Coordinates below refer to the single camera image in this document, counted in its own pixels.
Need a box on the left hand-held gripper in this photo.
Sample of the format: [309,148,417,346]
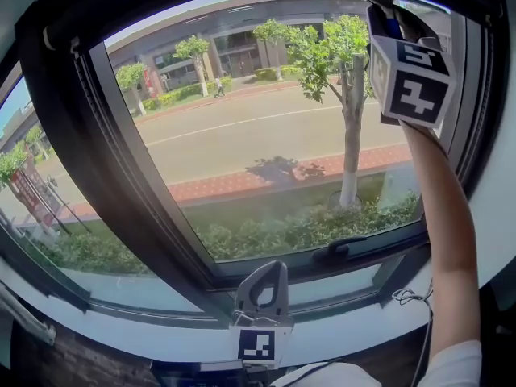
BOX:
[228,260,295,370]

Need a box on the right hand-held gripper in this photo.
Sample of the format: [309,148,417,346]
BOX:
[366,3,457,131]

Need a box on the narrow window glass pane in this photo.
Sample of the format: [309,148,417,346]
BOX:
[281,262,404,310]

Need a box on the hinged window glass pane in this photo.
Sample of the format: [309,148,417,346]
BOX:
[89,0,456,264]

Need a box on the large window glass pane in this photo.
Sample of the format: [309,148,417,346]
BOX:
[0,74,205,314]

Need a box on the person's right forearm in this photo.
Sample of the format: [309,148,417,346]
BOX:
[400,121,483,362]

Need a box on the white window sill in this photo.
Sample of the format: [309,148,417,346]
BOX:
[0,199,516,368]

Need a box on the black chest-mounted screen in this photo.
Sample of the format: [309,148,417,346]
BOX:
[151,359,283,387]

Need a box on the tree with white-painted trunk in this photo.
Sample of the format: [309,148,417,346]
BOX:
[286,13,377,210]

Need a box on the brown grey building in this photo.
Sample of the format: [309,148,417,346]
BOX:
[0,0,455,152]

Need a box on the person's white shirt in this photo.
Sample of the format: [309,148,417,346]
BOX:
[268,338,484,387]

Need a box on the red sign board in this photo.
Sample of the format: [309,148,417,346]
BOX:
[10,155,56,230]

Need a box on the black lanyard cable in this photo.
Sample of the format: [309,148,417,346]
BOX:
[281,360,332,378]

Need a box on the black window handle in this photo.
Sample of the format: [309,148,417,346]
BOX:
[313,235,368,262]

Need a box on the thin gripper cable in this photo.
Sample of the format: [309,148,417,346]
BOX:
[391,280,435,387]

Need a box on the window with dark frame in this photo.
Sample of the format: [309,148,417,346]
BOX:
[0,0,509,330]

